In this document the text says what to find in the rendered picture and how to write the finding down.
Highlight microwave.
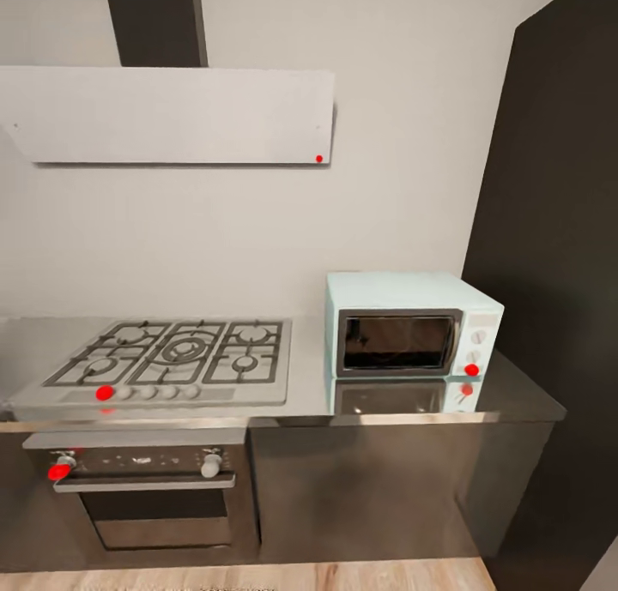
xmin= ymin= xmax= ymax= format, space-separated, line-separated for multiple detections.
xmin=324 ymin=270 xmax=504 ymax=377

